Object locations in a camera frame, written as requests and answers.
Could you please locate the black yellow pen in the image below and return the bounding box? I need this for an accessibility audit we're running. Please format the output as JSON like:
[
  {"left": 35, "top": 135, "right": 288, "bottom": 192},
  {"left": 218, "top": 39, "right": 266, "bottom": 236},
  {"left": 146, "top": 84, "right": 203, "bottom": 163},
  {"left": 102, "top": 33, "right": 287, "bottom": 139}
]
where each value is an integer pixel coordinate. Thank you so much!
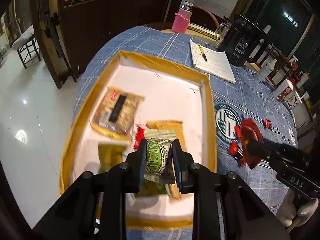
[{"left": 197, "top": 43, "right": 207, "bottom": 62}]

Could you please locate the white gloved right hand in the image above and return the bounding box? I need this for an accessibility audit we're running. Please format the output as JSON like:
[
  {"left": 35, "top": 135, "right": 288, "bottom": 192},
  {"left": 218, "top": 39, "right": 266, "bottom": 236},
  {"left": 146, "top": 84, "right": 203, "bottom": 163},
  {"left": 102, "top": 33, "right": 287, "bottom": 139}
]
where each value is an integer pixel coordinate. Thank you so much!
[{"left": 276, "top": 189, "right": 318, "bottom": 228}]

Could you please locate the white spray bottle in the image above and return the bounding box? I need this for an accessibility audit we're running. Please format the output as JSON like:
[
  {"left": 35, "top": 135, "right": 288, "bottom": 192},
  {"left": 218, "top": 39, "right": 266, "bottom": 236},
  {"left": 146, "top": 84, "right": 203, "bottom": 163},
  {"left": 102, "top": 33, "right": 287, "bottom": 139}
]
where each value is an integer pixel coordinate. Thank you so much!
[{"left": 257, "top": 59, "right": 277, "bottom": 82}]

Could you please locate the green black sweets packet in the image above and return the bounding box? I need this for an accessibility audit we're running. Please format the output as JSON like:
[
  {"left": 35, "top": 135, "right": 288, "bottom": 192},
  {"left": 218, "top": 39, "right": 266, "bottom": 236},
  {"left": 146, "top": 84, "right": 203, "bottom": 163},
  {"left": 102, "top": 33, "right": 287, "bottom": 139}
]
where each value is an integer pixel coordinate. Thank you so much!
[{"left": 144, "top": 128, "right": 177, "bottom": 184}]

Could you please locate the black electric kettle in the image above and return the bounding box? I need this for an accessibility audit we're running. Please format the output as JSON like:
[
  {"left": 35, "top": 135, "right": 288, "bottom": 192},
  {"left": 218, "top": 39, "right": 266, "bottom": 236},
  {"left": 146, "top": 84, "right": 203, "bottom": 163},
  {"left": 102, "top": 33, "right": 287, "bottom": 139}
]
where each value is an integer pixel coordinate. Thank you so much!
[{"left": 217, "top": 14, "right": 270, "bottom": 67}]

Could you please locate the yellow cracker pack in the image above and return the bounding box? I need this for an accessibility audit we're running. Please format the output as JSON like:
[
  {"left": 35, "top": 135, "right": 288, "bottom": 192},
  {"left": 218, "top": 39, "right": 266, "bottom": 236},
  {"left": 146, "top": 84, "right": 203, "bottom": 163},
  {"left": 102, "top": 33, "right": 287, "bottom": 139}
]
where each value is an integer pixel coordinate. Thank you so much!
[{"left": 90, "top": 87, "right": 145, "bottom": 141}]

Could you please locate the red chocolate candy bar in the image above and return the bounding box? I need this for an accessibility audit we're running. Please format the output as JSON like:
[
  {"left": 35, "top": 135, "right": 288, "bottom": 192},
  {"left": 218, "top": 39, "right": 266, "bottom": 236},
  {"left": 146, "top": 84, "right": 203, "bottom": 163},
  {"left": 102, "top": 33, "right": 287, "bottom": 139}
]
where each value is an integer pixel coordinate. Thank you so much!
[{"left": 229, "top": 126, "right": 246, "bottom": 167}]

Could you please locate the gold cardboard tray box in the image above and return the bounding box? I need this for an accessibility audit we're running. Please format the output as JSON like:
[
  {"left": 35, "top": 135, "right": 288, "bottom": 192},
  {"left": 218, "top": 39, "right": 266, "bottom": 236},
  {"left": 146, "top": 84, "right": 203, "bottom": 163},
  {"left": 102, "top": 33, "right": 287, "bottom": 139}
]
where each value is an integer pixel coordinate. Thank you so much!
[{"left": 59, "top": 50, "right": 218, "bottom": 231}]

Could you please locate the white patterned paper cup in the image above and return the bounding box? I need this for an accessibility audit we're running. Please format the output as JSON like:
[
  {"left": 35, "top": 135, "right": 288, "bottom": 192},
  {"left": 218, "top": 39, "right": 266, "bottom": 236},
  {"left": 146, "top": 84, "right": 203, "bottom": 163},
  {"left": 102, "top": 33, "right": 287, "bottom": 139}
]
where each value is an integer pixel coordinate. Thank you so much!
[{"left": 287, "top": 91, "right": 302, "bottom": 110}]

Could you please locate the pink sleeved bottle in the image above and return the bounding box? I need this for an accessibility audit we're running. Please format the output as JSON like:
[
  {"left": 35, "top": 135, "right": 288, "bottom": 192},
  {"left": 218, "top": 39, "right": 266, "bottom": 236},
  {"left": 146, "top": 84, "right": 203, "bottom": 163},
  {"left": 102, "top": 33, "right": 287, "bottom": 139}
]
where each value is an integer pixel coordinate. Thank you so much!
[{"left": 172, "top": 1, "right": 194, "bottom": 33}]

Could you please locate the blue plaid tablecloth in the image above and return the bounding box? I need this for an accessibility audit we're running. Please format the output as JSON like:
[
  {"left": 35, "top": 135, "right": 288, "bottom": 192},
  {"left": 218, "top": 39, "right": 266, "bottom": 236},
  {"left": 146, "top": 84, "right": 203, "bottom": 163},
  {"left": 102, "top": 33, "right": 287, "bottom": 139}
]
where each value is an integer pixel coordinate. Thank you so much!
[{"left": 73, "top": 26, "right": 298, "bottom": 213}]

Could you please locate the green gold snack pack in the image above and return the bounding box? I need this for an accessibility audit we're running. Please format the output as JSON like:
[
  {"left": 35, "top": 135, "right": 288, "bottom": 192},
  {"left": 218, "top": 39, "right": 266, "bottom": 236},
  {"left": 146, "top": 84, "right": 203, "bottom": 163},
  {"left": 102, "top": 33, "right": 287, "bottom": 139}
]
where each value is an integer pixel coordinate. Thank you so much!
[
  {"left": 98, "top": 144, "right": 127, "bottom": 173},
  {"left": 136, "top": 180, "right": 184, "bottom": 201}
]

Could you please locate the white notebook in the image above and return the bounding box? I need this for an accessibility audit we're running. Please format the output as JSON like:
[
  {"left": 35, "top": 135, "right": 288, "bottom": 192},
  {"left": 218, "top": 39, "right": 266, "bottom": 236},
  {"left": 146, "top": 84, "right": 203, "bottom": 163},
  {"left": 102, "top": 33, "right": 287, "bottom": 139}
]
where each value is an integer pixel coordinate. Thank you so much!
[{"left": 189, "top": 40, "right": 236, "bottom": 83}]

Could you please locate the plain yellow snack pack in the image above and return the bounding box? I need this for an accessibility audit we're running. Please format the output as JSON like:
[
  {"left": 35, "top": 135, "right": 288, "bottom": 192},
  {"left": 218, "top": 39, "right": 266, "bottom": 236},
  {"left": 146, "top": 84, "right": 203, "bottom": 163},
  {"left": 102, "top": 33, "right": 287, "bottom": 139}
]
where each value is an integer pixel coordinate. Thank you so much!
[{"left": 146, "top": 120, "right": 187, "bottom": 152}]

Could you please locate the yellow tape measure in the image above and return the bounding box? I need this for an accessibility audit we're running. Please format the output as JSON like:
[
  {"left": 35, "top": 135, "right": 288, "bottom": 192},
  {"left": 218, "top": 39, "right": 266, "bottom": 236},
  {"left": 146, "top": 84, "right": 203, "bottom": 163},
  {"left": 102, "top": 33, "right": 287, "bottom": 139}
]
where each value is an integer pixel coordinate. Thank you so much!
[{"left": 188, "top": 23, "right": 216, "bottom": 38}]

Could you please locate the small red black candy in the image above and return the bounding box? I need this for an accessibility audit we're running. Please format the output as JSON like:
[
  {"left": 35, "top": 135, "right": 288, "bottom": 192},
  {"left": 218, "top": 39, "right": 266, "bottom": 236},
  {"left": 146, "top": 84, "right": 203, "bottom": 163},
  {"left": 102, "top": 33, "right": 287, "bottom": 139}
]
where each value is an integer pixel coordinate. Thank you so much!
[{"left": 263, "top": 119, "right": 272, "bottom": 129}]

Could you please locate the dark red snack pack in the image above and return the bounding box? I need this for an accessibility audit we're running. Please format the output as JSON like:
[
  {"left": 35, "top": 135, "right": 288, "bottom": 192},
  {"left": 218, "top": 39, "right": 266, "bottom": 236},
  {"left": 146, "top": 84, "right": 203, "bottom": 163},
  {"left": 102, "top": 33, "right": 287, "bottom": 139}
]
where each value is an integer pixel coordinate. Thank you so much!
[{"left": 240, "top": 118, "right": 264, "bottom": 169}]

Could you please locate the white red candy packet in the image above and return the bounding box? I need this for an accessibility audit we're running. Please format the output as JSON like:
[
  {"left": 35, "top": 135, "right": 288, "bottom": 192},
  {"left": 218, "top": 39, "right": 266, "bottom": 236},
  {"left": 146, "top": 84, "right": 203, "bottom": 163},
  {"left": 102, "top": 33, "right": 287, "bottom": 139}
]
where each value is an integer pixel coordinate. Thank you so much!
[{"left": 133, "top": 126, "right": 145, "bottom": 150}]

